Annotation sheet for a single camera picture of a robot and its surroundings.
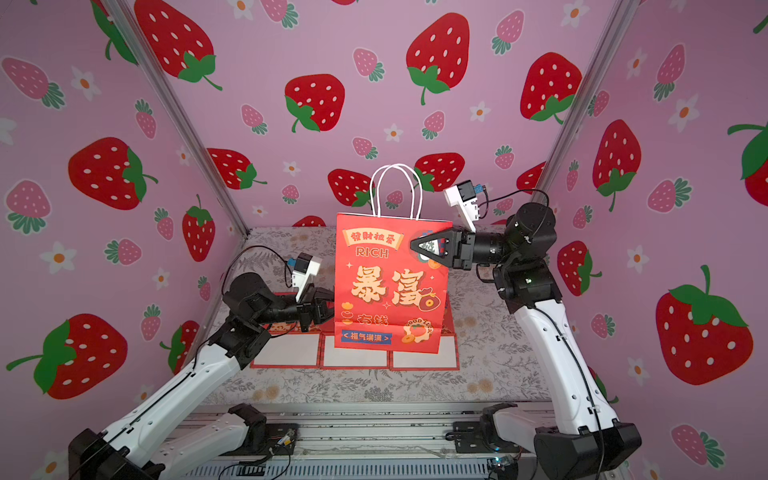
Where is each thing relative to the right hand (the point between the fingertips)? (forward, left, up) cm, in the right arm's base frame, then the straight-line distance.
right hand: (417, 247), depth 52 cm
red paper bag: (-11, +7, -14) cm, 19 cm away
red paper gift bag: (-2, +36, -45) cm, 58 cm away
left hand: (-5, +13, -14) cm, 20 cm away
